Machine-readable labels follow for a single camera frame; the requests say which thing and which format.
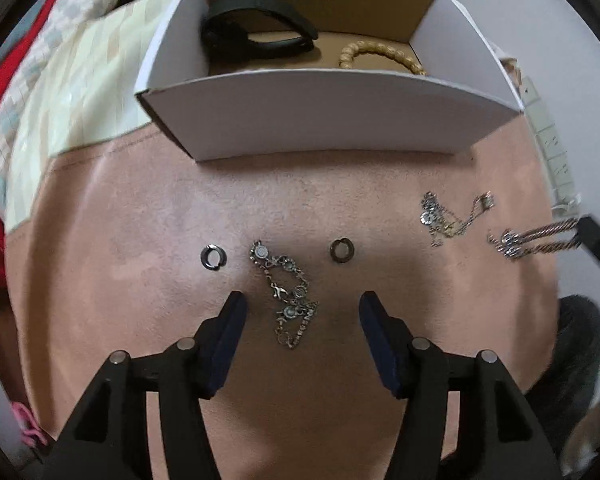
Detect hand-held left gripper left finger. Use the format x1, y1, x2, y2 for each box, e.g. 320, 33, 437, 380
39, 290, 248, 480

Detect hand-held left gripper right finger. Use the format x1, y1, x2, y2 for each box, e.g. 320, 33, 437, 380
358, 290, 565, 480

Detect twisted rope bracelet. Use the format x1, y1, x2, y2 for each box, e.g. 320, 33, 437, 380
487, 216, 583, 261

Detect silver charm chain bracelet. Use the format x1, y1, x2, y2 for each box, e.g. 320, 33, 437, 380
249, 240, 320, 351

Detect white cardboard box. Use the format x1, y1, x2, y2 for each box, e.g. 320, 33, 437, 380
134, 0, 526, 163

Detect pink suede mat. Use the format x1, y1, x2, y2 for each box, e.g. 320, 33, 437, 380
2, 121, 563, 480

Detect white power strip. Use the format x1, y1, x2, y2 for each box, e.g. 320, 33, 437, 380
499, 55, 582, 211

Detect dark grey cloth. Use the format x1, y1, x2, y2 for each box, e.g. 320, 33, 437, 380
525, 294, 600, 461

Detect pink ribbon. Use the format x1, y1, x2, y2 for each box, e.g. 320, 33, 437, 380
11, 400, 48, 448

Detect red cloth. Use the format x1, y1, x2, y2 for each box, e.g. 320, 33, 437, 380
0, 0, 63, 301

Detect checkered cream blanket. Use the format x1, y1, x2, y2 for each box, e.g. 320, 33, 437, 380
0, 0, 186, 233

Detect black metal ring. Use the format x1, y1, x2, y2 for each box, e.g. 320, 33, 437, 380
201, 244, 223, 271

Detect bronze metal ring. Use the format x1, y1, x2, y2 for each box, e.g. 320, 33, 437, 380
329, 238, 353, 264

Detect silver and gold chain necklace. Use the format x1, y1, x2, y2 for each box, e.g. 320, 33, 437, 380
419, 190, 497, 248

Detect wooden bead bracelet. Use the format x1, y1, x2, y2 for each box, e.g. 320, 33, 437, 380
337, 40, 428, 77

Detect black bracelet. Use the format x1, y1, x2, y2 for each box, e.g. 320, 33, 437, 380
200, 0, 319, 59

